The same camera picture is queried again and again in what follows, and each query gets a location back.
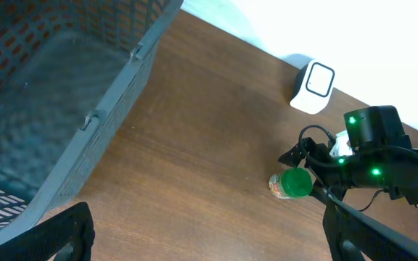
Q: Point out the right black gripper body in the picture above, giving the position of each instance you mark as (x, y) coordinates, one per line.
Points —
(331, 179)

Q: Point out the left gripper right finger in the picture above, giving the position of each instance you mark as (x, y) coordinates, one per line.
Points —
(351, 235)

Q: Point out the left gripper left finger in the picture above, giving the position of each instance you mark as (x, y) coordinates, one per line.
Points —
(68, 236)

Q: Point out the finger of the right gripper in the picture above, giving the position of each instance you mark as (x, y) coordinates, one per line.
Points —
(293, 157)

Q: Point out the green lid glass jar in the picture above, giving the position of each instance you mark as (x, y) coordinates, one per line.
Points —
(291, 184)

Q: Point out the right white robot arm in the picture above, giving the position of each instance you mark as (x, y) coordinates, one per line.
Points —
(372, 152)

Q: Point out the white barcode scanner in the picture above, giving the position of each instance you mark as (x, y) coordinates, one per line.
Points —
(313, 87)

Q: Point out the grey plastic mesh basket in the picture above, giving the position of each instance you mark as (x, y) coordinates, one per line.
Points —
(70, 72)

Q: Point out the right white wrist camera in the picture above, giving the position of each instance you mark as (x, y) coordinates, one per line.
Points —
(341, 147)

